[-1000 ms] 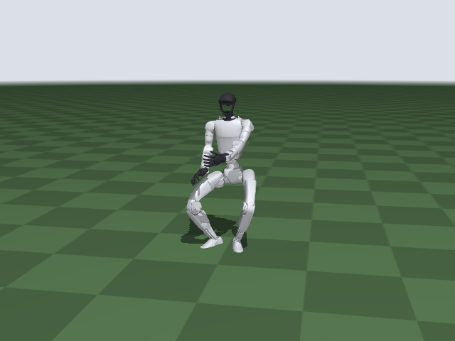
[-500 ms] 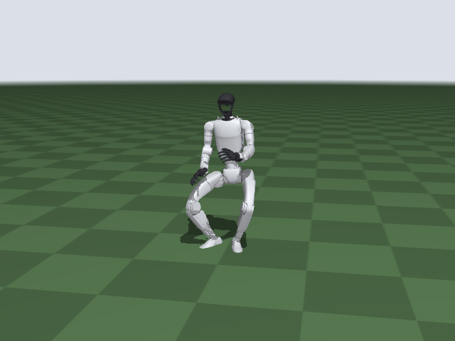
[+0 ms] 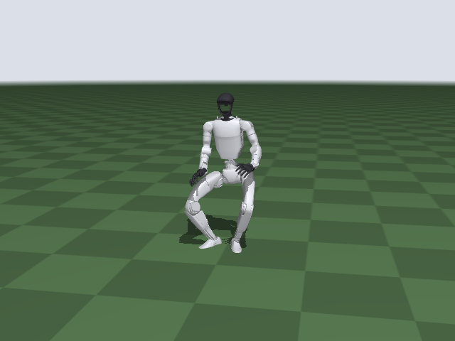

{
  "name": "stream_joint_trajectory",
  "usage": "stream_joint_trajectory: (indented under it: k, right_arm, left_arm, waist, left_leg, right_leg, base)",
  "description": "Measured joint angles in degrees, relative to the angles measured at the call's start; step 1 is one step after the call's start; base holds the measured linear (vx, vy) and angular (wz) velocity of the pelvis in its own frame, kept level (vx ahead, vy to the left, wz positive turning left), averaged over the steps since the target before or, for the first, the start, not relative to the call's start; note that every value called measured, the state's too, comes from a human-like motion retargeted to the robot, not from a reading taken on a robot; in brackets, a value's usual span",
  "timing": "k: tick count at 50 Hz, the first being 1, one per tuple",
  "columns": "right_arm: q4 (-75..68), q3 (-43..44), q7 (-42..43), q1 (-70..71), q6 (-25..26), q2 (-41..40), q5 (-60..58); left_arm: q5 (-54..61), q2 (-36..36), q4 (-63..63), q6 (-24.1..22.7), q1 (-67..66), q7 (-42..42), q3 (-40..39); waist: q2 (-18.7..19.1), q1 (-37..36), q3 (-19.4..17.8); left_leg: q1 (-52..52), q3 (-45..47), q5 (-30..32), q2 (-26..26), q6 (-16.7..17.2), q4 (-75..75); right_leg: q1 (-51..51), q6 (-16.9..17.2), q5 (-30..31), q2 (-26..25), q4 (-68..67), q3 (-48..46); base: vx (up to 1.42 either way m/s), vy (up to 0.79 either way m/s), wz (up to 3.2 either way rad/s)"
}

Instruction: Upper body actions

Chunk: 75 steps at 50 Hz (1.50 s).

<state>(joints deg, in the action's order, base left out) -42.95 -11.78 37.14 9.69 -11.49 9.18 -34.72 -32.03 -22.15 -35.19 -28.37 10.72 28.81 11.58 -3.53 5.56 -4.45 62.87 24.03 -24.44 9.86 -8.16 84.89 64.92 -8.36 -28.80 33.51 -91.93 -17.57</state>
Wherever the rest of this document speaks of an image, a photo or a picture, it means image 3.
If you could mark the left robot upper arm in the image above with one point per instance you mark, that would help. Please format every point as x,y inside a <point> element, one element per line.
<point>251,135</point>

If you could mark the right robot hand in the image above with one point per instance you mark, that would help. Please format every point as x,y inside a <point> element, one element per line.
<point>200,173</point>

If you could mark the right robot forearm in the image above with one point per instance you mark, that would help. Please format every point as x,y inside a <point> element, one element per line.
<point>203,161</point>

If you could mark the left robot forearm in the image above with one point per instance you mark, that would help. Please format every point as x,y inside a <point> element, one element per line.
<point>256,156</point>

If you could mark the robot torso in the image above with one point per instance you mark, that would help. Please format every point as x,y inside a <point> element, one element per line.
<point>229,142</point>

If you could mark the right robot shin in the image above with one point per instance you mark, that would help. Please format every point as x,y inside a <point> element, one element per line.
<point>200,221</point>

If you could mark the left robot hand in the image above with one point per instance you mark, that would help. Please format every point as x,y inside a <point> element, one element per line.
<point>246,167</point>

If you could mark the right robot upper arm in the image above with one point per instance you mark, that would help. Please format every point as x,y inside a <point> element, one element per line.
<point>207,136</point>

